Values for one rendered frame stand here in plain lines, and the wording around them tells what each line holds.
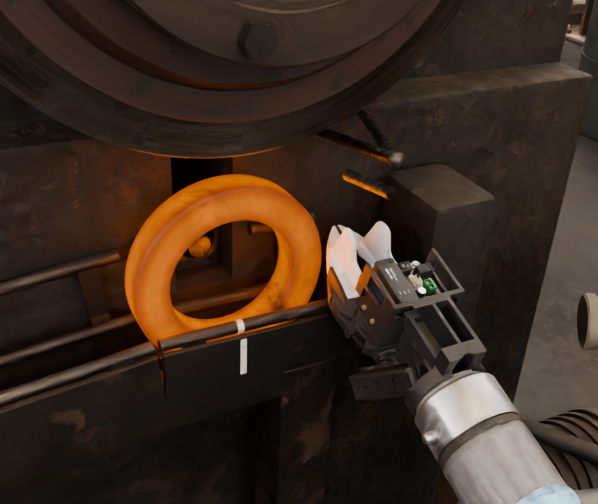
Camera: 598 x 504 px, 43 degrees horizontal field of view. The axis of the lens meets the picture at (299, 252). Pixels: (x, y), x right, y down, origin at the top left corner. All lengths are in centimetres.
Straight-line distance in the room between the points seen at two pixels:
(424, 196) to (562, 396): 115
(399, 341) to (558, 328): 142
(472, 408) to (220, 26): 33
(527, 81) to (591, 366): 117
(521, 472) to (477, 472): 3
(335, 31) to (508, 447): 32
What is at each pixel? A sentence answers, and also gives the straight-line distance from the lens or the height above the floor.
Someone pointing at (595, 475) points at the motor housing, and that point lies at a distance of 91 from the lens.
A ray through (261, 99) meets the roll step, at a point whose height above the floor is 93.
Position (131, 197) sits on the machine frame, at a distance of 70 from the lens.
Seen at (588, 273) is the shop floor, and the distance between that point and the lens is 235.
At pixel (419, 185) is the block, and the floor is 80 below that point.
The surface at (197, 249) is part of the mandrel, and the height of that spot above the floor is 74.
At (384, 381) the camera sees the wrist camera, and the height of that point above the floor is 68.
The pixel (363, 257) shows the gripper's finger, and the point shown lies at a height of 75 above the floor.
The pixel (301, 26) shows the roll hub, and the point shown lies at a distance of 50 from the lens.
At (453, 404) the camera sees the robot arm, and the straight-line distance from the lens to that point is 61.
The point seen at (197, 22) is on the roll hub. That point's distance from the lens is 47.
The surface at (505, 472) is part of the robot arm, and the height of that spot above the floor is 71.
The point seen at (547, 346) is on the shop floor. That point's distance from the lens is 199.
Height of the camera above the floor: 112
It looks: 30 degrees down
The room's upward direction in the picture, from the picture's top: 3 degrees clockwise
